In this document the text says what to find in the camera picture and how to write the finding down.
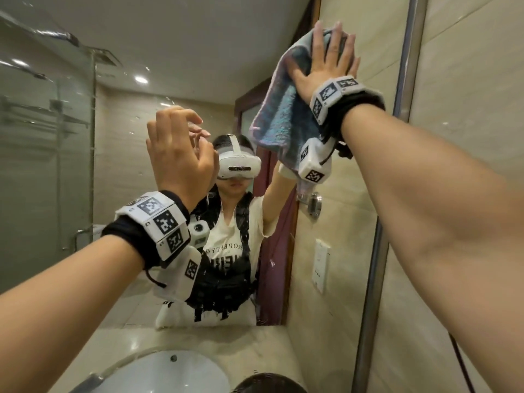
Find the person's left forearm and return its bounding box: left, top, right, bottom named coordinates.
left=0, top=235, right=146, bottom=393

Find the person's right forearm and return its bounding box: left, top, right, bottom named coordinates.
left=341, top=104, right=524, bottom=266

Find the person's right hand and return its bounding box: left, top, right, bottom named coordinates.
left=287, top=20, right=362, bottom=105

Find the blue grey cleaning cloth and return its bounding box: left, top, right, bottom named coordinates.
left=248, top=28, right=349, bottom=171

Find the white marker wristband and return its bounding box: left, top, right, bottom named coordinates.
left=115, top=191, right=192, bottom=262
left=310, top=75, right=366, bottom=126

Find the black round object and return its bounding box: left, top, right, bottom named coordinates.
left=231, top=372, right=308, bottom=393

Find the black wrist strap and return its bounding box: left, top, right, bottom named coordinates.
left=326, top=91, right=386, bottom=160
left=101, top=190, right=191, bottom=271

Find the white wall socket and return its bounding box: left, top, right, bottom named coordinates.
left=311, top=239, right=331, bottom=294

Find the metal mirror frame strip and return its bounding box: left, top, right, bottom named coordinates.
left=351, top=0, right=429, bottom=393

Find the white sink basin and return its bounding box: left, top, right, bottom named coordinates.
left=91, top=349, right=232, bottom=393

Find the large wall mirror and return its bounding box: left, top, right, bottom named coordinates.
left=0, top=0, right=411, bottom=393

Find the grey metal faucet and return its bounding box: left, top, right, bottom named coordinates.
left=69, top=372, right=105, bottom=393

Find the metal shower shelf rack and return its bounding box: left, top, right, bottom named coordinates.
left=0, top=95, right=91, bottom=138

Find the person's left hand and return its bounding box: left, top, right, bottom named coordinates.
left=146, top=105, right=219, bottom=211

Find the black cable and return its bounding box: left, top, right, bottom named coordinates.
left=448, top=333, right=476, bottom=393

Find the square metal shower head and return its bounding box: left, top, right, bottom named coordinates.
left=87, top=46, right=123, bottom=68

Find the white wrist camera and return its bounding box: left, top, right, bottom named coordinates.
left=297, top=137, right=337, bottom=185
left=153, top=245, right=202, bottom=303

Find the chrome wall knob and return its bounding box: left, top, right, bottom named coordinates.
left=296, top=191, right=323, bottom=220

